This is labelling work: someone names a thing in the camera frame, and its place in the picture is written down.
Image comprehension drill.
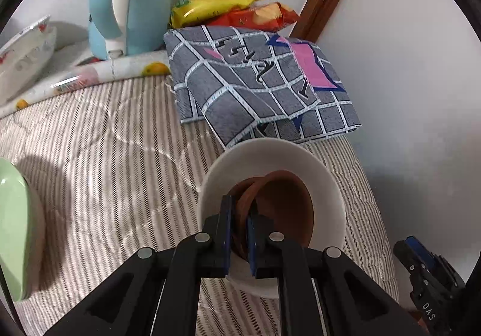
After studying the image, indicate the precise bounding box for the green plastic plate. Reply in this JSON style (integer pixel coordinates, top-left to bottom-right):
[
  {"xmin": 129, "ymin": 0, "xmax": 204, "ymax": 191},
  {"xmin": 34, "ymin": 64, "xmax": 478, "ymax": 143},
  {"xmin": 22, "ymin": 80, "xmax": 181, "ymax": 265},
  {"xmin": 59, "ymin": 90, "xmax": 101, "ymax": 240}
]
[{"xmin": 0, "ymin": 157, "xmax": 46, "ymax": 303}]

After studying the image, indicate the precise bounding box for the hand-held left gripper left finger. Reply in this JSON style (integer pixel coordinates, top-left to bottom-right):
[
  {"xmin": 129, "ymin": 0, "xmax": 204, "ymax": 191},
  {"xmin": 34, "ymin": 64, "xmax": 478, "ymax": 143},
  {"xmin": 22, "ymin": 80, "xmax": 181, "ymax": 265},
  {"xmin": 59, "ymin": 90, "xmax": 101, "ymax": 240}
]
[{"xmin": 45, "ymin": 194, "xmax": 235, "ymax": 336}]

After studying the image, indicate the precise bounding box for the white ceramic bowl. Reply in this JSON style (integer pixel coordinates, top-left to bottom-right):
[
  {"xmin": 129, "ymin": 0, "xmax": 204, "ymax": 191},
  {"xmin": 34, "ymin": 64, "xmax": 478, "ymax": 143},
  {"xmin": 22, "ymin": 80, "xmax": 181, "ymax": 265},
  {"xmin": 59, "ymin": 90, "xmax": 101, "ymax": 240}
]
[{"xmin": 196, "ymin": 138, "xmax": 347, "ymax": 299}]

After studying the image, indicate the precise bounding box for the light blue electric kettle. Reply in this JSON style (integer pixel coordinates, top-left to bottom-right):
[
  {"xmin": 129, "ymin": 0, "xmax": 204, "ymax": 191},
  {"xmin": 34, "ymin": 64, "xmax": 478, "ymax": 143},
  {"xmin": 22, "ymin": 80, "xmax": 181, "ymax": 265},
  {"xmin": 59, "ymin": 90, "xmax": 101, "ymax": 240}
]
[{"xmin": 88, "ymin": 0, "xmax": 173, "ymax": 60}]

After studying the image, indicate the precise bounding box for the small brown bowl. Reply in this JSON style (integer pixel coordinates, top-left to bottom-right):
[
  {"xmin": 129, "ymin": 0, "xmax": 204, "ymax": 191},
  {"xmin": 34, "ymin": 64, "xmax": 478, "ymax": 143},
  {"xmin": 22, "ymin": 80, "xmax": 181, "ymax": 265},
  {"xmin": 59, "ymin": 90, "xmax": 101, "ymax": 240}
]
[
  {"xmin": 259, "ymin": 170, "xmax": 315, "ymax": 249},
  {"xmin": 228, "ymin": 177, "xmax": 277, "ymax": 259}
]

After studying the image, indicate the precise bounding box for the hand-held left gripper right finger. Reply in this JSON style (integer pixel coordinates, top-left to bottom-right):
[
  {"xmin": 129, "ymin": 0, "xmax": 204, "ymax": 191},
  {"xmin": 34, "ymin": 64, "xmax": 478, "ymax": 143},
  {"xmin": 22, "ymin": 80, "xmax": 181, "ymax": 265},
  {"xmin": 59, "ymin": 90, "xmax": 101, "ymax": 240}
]
[{"xmin": 246, "ymin": 214, "xmax": 429, "ymax": 336}]

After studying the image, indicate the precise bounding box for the white bowl with fish print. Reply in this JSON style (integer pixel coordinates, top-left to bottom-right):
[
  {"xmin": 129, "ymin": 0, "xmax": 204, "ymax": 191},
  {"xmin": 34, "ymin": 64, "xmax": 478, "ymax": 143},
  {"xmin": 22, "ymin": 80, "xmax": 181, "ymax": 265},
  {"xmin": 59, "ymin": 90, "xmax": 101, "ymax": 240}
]
[{"xmin": 0, "ymin": 15, "xmax": 52, "ymax": 66}]

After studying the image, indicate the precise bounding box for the white plastic packet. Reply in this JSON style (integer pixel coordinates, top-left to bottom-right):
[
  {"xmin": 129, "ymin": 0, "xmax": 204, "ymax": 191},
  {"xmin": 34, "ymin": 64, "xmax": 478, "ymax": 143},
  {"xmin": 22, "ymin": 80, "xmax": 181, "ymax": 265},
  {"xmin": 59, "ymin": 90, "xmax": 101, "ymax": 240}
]
[{"xmin": 0, "ymin": 26, "xmax": 58, "ymax": 105}]

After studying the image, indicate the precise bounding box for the grey checked folded cloth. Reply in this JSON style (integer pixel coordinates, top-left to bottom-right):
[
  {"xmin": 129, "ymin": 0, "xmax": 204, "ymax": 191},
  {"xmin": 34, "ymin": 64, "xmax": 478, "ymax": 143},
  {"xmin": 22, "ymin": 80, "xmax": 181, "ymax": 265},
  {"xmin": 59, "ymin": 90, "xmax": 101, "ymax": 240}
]
[{"xmin": 164, "ymin": 25, "xmax": 362, "ymax": 151}]

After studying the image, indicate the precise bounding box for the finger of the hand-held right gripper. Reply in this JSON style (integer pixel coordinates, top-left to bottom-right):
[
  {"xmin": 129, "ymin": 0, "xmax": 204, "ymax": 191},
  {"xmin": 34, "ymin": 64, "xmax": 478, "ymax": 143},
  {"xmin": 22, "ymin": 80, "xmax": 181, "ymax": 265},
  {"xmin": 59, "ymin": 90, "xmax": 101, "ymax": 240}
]
[{"xmin": 393, "ymin": 235, "xmax": 438, "ymax": 280}]

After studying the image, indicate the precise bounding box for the printed plastic roll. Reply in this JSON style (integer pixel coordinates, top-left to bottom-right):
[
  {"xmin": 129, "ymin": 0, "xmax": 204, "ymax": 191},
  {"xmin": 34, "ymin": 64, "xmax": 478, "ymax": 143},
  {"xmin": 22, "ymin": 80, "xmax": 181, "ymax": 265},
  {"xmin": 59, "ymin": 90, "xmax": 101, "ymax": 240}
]
[{"xmin": 0, "ymin": 51, "xmax": 171, "ymax": 119}]

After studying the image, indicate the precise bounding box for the red chips bag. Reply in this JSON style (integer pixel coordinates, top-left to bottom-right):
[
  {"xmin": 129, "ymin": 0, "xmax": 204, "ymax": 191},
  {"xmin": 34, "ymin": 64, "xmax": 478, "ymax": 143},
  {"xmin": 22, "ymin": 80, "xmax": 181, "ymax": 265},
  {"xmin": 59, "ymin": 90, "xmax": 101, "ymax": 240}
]
[{"xmin": 205, "ymin": 2, "xmax": 301, "ymax": 30}]

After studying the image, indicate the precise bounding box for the yellow chips bag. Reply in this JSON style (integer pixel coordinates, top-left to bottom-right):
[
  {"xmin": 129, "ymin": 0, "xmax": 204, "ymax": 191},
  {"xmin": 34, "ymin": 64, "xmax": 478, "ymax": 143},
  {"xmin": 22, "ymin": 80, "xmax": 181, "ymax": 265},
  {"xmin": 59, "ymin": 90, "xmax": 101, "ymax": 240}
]
[{"xmin": 170, "ymin": 0, "xmax": 274, "ymax": 29}]

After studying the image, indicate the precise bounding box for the striped quilted tablecloth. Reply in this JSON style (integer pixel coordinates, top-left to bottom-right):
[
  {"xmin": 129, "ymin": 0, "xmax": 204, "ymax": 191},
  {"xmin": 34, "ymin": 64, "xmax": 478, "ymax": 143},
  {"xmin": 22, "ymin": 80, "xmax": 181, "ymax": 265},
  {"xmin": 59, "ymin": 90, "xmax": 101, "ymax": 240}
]
[{"xmin": 0, "ymin": 75, "xmax": 399, "ymax": 336}]

